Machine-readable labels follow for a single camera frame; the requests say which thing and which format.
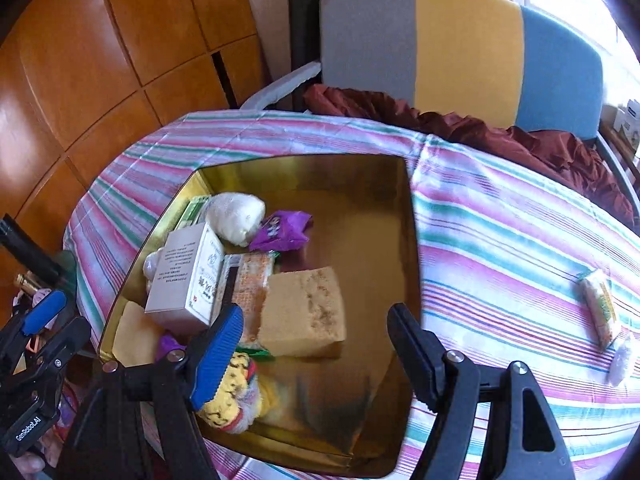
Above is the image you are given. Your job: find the small white plastic bag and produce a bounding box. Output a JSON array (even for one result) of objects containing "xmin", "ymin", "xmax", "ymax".
[{"xmin": 608, "ymin": 337, "xmax": 639, "ymax": 387}]

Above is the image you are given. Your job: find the clear plastic bag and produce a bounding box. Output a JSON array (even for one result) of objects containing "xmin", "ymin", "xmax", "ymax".
[{"xmin": 142, "ymin": 248, "xmax": 163, "ymax": 294}]

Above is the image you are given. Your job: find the white cardboard box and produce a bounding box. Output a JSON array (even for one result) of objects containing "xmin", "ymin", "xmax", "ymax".
[{"xmin": 144, "ymin": 222, "xmax": 224, "ymax": 336}]

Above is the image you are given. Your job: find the green white snack packet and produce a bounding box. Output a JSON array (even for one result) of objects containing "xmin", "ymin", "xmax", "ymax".
[{"xmin": 579, "ymin": 270, "xmax": 622, "ymax": 349}]

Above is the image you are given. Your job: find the green tea box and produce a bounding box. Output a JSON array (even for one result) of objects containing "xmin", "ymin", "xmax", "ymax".
[{"xmin": 175, "ymin": 195, "xmax": 210, "ymax": 230}]

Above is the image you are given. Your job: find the grey white sock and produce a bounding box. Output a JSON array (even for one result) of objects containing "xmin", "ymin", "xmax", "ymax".
[{"xmin": 203, "ymin": 192, "xmax": 266, "ymax": 247}]

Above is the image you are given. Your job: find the yellow sponge block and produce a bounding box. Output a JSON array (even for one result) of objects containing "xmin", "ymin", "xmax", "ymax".
[{"xmin": 257, "ymin": 266, "xmax": 346, "ymax": 359}]

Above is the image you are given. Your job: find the purple snack packet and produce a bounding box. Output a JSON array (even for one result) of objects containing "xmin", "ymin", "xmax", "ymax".
[{"xmin": 248, "ymin": 210, "xmax": 312, "ymax": 252}]

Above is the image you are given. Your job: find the person's left hand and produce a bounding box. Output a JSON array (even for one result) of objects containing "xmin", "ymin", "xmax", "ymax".
[{"xmin": 11, "ymin": 428, "xmax": 63, "ymax": 480}]

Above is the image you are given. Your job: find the gold tin box maroon side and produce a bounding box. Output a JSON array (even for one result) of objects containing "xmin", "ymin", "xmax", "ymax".
[{"xmin": 98, "ymin": 153, "xmax": 422, "ymax": 479}]

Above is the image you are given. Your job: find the striped tablecloth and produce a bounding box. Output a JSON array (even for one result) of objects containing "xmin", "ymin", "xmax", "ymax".
[{"xmin": 63, "ymin": 110, "xmax": 639, "ymax": 479}]

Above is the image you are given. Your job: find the dark red blanket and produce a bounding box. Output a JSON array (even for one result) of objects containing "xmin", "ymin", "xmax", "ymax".
[{"xmin": 304, "ymin": 84, "xmax": 639, "ymax": 228}]

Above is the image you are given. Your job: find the wooden wardrobe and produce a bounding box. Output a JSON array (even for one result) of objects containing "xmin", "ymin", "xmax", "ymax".
[{"xmin": 0, "ymin": 0, "xmax": 269, "ymax": 321}]

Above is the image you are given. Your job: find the white carton on shelf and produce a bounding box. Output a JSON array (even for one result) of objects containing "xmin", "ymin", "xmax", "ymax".
[{"xmin": 613, "ymin": 100, "xmax": 640, "ymax": 153}]

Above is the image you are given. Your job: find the grey yellow blue chair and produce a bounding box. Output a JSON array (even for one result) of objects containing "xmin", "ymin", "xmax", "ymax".
[{"xmin": 243, "ymin": 0, "xmax": 639, "ymax": 211}]

